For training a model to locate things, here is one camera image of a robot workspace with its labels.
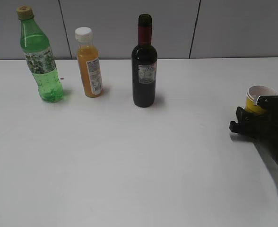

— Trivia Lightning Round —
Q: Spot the yellow paper cup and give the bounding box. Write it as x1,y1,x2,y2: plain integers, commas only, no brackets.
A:
245,85,278,115

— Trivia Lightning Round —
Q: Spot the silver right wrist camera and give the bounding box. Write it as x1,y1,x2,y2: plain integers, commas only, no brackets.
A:
253,95,278,111

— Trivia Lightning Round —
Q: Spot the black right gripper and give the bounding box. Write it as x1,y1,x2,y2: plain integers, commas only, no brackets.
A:
229,106,278,161

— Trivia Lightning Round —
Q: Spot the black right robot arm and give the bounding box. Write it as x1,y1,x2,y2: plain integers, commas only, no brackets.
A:
229,107,278,165

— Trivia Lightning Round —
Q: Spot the green plastic soda bottle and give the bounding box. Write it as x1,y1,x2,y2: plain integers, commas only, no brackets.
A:
17,6,64,103

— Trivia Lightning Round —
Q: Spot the orange juice bottle white cap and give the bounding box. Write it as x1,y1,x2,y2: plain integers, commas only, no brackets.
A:
75,27,103,98

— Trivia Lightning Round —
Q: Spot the dark red wine bottle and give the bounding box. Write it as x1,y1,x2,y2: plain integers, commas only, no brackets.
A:
131,14,157,107

